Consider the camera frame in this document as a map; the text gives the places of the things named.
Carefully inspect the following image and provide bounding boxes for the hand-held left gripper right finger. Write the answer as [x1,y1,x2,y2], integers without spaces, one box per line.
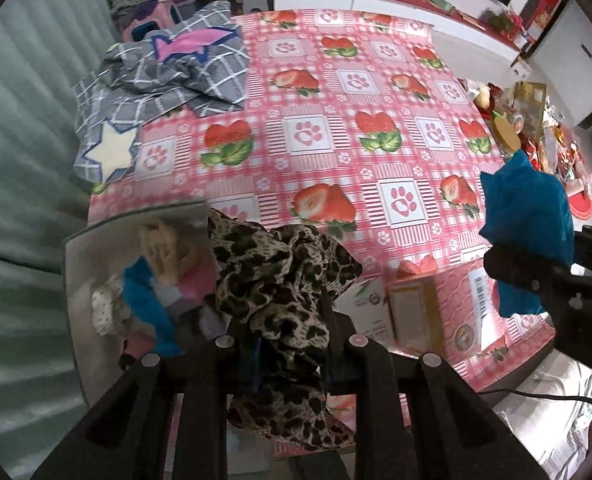
[318,280,551,480]

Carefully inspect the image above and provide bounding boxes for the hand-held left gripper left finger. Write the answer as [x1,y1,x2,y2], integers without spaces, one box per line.
[31,317,259,480]

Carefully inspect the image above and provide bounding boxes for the leopard print cloth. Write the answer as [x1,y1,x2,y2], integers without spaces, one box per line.
[206,209,364,453]

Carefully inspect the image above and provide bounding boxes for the pink sponge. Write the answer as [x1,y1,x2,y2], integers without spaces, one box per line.
[178,255,217,301]

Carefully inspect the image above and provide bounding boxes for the light blue fluffy cloth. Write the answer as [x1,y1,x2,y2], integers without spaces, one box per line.
[156,282,187,311]

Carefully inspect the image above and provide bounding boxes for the pink sock with black band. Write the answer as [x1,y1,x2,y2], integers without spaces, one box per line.
[118,332,159,371]

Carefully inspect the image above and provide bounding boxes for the beige knit glove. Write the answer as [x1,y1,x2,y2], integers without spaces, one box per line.
[138,217,197,286]

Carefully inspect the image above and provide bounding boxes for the grey cardboard box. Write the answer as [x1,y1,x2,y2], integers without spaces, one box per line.
[61,199,237,411]

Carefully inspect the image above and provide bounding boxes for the flat mushroom print box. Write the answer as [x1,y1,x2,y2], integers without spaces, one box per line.
[333,280,397,356]

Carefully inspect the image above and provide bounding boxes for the pink patterned carton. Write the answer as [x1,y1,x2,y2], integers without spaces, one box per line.
[386,260,506,358]

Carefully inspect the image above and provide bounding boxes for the white cushion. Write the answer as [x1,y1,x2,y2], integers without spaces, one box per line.
[496,350,592,466]

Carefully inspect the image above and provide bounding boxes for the person's legs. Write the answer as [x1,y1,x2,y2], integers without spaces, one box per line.
[291,452,357,480]

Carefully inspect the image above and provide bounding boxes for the pile of snacks and jars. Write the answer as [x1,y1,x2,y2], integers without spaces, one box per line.
[468,80,592,196]

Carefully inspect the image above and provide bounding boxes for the yellow round lid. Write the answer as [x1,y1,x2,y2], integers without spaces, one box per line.
[490,115,521,151]

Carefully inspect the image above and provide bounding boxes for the gold foil packet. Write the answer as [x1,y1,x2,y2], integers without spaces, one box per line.
[513,81,546,136]

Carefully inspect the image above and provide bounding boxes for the white refrigerator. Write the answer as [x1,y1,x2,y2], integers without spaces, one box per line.
[528,0,592,128]

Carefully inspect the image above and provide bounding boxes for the strawberry print tablecloth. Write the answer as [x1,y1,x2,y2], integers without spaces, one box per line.
[87,9,556,461]

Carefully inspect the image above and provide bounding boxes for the red flower arrangement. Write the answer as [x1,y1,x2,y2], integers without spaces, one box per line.
[480,7,524,41]

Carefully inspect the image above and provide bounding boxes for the grey plaid star cloth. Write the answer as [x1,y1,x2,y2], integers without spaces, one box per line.
[73,0,251,183]

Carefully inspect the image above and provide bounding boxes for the white low cabinet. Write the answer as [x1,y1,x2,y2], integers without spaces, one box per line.
[273,0,526,68]

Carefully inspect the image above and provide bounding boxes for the pink plastic stool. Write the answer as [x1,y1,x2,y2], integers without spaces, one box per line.
[121,0,187,43]

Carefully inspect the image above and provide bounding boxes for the black cable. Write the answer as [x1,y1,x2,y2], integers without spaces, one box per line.
[480,387,592,405]

